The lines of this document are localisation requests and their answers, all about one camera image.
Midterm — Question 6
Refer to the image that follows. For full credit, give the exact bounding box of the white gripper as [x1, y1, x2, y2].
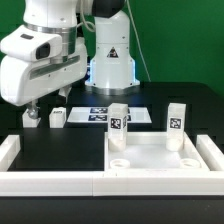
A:
[0, 25, 87, 120]

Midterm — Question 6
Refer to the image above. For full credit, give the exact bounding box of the white square tabletop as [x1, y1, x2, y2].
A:
[104, 132, 209, 171]

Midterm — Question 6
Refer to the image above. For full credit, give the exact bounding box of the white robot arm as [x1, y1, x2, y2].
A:
[0, 0, 139, 119]

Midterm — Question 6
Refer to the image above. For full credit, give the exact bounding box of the white U-shaped fence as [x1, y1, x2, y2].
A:
[0, 135, 224, 196]

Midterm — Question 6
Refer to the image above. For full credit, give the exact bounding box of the white marker base plate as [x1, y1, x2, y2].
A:
[67, 107, 152, 124]

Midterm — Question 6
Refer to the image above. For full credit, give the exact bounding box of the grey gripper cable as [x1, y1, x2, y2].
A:
[78, 0, 153, 83]

